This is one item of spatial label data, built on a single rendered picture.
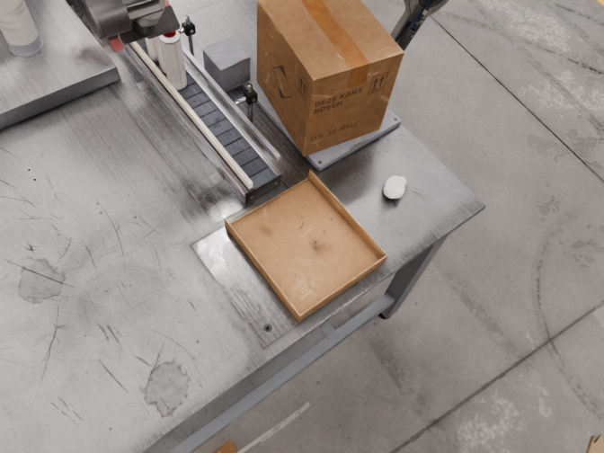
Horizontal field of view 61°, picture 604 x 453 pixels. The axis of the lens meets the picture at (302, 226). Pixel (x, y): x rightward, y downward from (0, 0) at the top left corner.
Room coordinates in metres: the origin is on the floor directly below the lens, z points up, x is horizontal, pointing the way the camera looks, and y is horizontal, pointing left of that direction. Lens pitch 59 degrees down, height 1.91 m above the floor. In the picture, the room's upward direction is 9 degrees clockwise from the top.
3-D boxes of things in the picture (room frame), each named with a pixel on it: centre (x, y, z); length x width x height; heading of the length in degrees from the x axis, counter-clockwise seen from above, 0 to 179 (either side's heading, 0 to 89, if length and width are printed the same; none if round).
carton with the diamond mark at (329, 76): (1.03, 0.01, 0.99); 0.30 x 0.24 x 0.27; 35
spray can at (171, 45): (0.99, 0.40, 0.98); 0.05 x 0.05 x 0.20
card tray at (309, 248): (0.59, -0.01, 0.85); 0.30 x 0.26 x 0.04; 45
